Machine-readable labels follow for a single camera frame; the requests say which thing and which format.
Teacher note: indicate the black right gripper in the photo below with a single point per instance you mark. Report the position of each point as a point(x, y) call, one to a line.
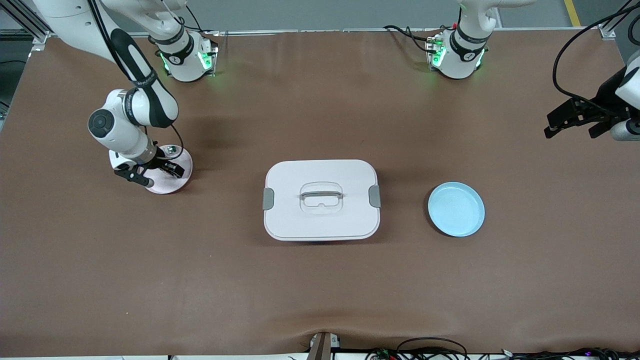
point(161, 162)

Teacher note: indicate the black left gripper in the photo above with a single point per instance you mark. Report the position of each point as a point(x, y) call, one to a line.
point(601, 109)

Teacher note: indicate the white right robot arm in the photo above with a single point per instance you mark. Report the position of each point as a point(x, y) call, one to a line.
point(120, 130)

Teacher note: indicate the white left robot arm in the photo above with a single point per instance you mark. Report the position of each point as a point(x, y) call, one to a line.
point(460, 60)

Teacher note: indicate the white lidded storage box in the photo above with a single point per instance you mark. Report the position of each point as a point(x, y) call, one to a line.
point(320, 220)

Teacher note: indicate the pink round plate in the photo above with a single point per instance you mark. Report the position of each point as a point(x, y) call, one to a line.
point(170, 186)

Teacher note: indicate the light blue round plate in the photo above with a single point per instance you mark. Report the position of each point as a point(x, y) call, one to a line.
point(456, 210)

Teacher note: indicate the brown table mat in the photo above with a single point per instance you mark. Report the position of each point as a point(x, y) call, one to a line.
point(320, 290)

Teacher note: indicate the green push-button switch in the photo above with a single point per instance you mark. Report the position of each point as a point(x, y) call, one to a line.
point(171, 149)

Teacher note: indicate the aluminium frame strut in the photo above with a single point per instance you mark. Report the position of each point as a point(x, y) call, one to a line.
point(41, 37)
point(607, 32)

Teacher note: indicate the silver table edge rail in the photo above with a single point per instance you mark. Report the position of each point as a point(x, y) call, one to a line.
point(325, 31)

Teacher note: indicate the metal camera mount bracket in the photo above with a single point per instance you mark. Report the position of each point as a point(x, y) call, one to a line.
point(322, 347)

